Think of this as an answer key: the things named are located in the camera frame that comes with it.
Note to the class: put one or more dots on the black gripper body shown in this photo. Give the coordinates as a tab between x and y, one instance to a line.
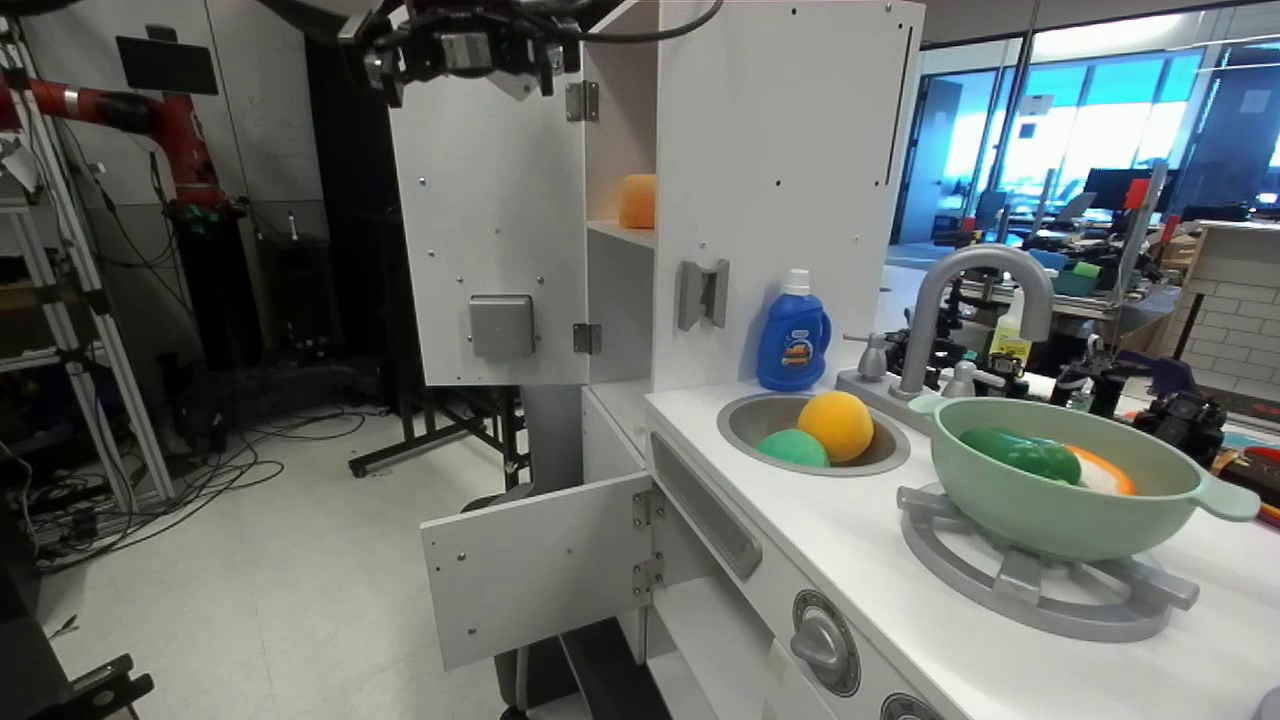
469	40

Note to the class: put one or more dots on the white cupboard door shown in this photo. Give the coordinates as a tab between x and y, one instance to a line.
495	231

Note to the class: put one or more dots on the green ball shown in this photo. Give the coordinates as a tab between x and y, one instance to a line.
794	445

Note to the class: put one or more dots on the yellow ball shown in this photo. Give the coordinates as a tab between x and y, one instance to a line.
840	427

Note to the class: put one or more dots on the red robot arm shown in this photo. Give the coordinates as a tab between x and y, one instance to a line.
171	119

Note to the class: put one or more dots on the orange block on shelf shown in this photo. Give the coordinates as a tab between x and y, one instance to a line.
637	203

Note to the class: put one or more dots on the blue dish soap bottle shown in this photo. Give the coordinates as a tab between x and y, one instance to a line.
794	338

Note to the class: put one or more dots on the white lower cabinet door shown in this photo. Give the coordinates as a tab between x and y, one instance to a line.
528	571

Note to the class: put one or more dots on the grey toy faucet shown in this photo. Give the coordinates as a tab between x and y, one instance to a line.
937	314

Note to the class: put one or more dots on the white toy kitchen unit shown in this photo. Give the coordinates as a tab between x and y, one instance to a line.
776	144

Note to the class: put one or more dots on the green toy vegetable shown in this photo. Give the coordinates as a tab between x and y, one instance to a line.
1028	452

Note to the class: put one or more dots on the mint green colander bowl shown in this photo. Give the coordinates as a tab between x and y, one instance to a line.
1068	484

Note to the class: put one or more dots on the orange white toy food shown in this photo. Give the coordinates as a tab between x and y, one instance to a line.
1101	475

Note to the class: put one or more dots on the grey stove burner grate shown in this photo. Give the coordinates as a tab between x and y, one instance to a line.
1101	603

